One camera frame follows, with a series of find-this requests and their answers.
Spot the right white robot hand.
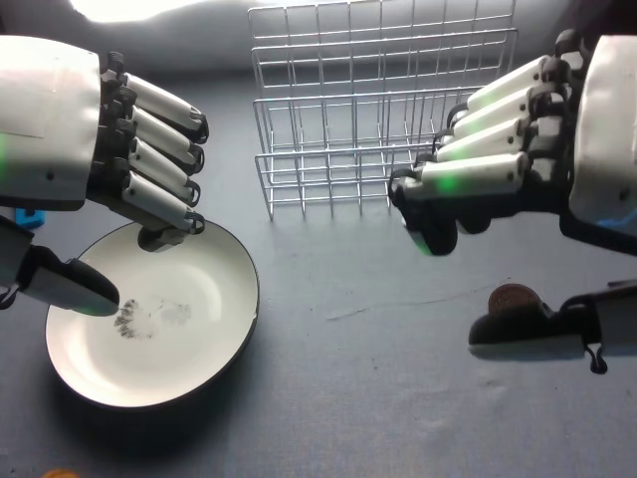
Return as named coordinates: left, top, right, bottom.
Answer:
left=387, top=28, right=637, bottom=374

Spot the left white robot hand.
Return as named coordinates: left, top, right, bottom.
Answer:
left=0, top=34, right=208, bottom=318

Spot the all-white plate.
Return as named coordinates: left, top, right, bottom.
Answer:
left=45, top=218, right=260, bottom=408

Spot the small blue block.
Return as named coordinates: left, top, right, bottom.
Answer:
left=13, top=206, right=47, bottom=229

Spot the brown round disc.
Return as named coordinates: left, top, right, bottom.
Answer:
left=487, top=283, right=543, bottom=318

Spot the silver wire dish rack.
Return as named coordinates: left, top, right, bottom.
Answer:
left=247, top=0, right=519, bottom=221

